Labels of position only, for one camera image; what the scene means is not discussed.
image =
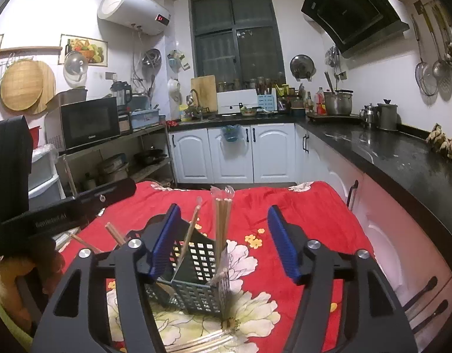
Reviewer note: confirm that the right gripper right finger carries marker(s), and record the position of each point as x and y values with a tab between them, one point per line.
372	318

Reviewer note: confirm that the chopstick pair long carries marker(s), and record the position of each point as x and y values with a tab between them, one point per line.
222	200

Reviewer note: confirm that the dark kitchen window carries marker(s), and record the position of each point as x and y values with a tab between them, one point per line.
236	40

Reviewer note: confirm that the left hand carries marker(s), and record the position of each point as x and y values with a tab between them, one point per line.
50	261

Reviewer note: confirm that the white plastic drawer tower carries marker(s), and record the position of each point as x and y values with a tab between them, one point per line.
44	182

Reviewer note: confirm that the dark green utensil basket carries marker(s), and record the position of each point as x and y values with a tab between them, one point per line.
184	284

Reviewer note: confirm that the metal shelf rack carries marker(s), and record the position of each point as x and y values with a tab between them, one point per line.
147	152

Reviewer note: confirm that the black microwave oven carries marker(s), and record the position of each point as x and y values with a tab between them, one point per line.
78	124

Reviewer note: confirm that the red floral table cloth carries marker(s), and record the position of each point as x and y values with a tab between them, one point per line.
264	299

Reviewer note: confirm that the round bamboo board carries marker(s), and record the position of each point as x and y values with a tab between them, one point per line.
27	86

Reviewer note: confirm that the garlic bunch on counter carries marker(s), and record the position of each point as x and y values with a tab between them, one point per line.
439	142

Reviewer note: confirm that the wooden cutting board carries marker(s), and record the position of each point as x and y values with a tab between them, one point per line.
206	89

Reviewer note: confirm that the steel kettle pot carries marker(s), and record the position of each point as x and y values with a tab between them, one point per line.
387	114

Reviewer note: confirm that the large steel stock pot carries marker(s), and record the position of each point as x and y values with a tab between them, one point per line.
339	102

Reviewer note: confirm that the white water heater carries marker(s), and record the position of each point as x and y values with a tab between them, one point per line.
146	16

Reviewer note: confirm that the hanging skimmer ladle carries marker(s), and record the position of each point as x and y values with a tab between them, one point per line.
425	78

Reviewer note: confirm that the hanging pot lid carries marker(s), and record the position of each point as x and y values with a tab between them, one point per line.
302	67

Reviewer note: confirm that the black range hood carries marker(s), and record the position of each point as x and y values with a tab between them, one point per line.
356	25

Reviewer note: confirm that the glass lid on wall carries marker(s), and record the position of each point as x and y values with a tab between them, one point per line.
75	69

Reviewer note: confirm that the fruit picture on wall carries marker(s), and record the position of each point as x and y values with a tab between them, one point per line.
95	51

